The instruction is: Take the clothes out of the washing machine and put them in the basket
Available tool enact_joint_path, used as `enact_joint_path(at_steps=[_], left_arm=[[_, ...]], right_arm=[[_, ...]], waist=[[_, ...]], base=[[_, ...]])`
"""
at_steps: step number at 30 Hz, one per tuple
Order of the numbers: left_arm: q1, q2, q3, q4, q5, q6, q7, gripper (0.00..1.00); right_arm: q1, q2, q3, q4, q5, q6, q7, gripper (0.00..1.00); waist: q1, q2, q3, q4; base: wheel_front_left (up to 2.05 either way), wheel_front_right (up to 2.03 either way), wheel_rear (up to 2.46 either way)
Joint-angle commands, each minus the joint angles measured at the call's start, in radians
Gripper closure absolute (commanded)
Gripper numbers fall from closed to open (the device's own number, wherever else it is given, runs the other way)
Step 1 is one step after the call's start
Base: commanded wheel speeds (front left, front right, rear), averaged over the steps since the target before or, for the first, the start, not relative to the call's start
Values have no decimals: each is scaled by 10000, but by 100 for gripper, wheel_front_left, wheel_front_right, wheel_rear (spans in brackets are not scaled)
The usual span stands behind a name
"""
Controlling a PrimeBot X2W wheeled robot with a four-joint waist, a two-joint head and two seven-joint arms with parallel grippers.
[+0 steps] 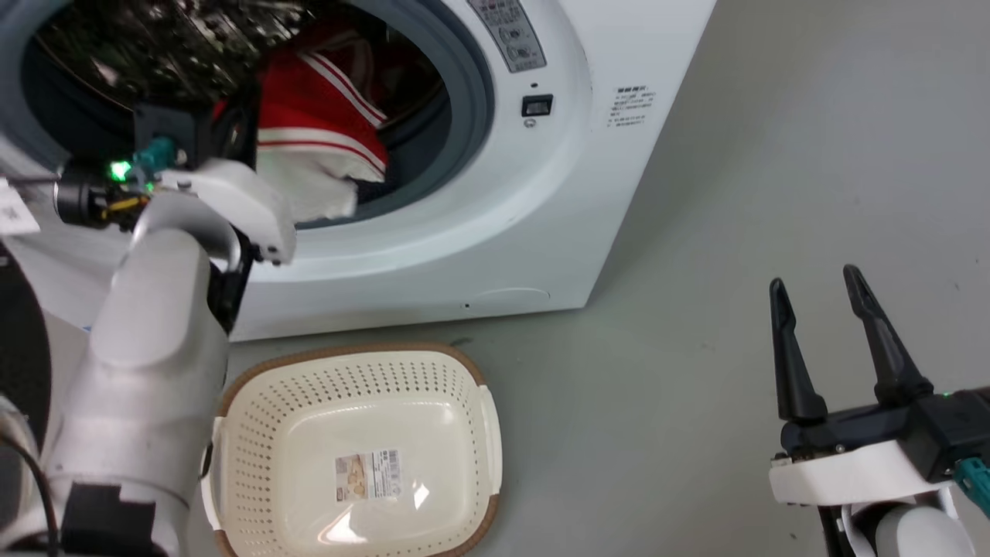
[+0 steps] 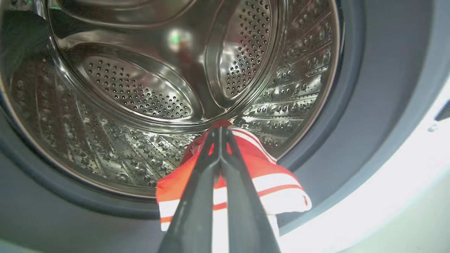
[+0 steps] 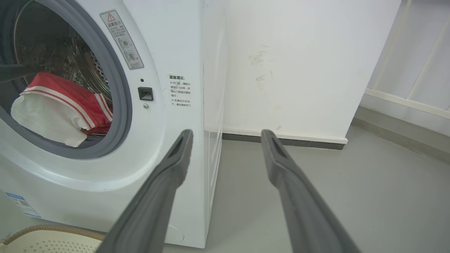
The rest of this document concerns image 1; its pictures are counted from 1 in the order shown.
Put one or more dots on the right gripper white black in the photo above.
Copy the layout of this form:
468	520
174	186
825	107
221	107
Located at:
851	456

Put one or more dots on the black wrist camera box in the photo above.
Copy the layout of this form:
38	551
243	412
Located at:
959	429
93	197

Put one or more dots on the perforated steel washer drum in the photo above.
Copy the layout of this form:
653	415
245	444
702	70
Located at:
170	46

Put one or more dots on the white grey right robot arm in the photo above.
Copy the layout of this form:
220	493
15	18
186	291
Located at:
905	534

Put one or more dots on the white paper tag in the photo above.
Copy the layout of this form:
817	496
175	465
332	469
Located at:
15	210

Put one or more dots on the grey instruction sticker on washer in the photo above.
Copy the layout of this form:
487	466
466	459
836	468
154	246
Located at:
510	31

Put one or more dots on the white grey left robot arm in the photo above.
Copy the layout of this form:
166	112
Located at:
139	371

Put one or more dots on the white warning text sticker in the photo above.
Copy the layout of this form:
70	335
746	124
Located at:
631	107

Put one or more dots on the red and white striped garment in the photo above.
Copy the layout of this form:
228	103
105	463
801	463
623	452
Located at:
325	131

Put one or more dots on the grey rubber door gasket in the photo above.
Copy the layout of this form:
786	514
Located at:
469	93

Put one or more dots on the cream perforated laundry basket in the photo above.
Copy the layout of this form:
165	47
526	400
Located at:
356	433

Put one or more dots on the paper label sticker in basket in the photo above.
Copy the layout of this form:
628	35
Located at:
368	474

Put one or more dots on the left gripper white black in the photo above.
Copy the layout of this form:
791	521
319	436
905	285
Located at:
232	201

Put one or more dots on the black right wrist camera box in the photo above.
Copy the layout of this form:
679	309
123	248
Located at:
959	429

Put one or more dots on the black door latch socket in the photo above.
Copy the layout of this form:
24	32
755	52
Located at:
537	105

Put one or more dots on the white front-load washing machine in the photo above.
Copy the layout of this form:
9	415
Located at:
479	255

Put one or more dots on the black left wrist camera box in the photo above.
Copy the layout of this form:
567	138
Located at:
93	197

